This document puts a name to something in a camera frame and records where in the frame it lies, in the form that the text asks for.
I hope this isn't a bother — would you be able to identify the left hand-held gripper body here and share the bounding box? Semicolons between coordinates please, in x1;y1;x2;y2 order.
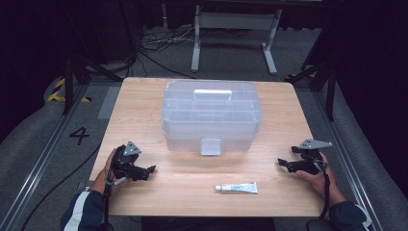
111;141;142;179

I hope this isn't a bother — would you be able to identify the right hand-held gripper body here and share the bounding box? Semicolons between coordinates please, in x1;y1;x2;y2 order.
297;139;333;176

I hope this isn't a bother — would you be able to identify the white glue tube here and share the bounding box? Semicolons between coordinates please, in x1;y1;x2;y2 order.
215;181;259;194

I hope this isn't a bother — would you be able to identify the clear plastic storage box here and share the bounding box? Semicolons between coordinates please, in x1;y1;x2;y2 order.
161;79;264;157

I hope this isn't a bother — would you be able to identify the person's right hand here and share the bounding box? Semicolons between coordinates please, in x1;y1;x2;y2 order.
294;152;346;206

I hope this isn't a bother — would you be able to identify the person's left hand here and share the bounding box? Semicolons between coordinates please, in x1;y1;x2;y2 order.
94;148;132;195

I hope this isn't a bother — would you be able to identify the black metal stand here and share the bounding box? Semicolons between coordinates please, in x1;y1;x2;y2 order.
62;52;125;116
284;61;339;122

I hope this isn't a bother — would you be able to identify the yellow black floor tape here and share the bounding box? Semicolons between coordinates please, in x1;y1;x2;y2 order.
46;77;92;104

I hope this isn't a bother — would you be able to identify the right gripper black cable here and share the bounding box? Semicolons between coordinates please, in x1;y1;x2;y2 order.
312;157;332;221

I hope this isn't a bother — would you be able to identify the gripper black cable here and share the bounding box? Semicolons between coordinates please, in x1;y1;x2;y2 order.
102;167;128;231
312;157;332;221

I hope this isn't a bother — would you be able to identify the metal floor rail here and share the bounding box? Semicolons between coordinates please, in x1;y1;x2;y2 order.
312;90;384;231
0;84;89;231

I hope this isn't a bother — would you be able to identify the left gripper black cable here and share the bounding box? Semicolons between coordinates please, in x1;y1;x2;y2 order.
102;167;128;231

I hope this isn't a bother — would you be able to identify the black floor cable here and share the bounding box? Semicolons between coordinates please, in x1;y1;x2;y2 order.
20;143;102;231

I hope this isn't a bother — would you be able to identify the bundle of floor cables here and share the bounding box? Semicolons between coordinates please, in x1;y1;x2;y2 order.
138;26;197;80

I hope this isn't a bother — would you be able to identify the white metal desk frame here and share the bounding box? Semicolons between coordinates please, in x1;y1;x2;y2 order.
191;4;283;77

